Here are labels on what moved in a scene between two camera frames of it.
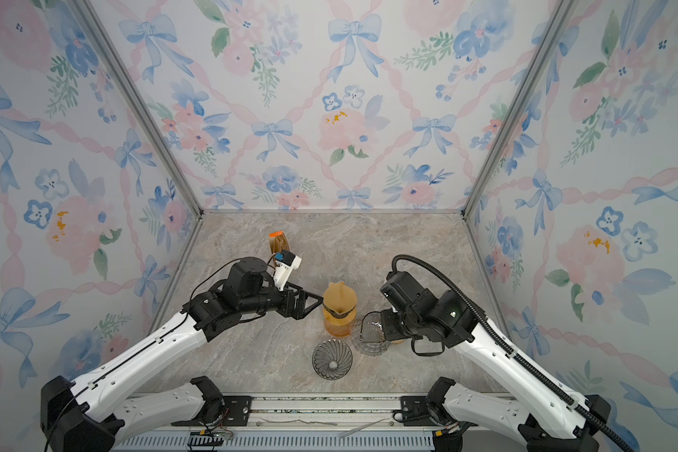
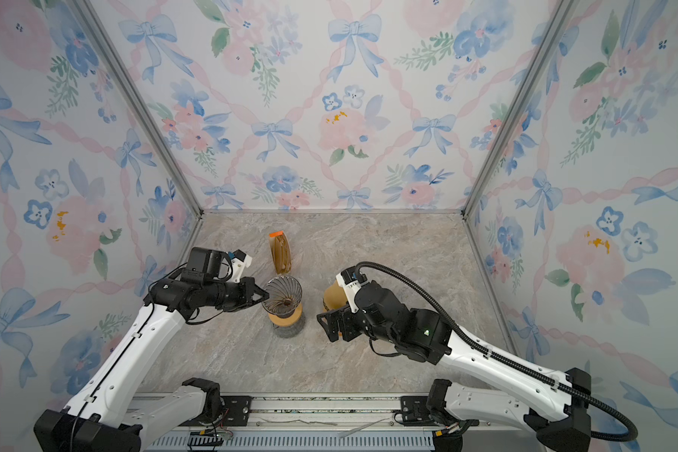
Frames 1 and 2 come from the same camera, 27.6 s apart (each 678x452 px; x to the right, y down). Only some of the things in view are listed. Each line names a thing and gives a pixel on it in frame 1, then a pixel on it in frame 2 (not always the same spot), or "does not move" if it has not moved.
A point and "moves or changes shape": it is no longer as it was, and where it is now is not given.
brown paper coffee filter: [339, 298] does not move
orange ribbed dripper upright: [279, 242] does not move
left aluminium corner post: [120, 70] does not move
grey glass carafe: [368, 334] moves or changes shape
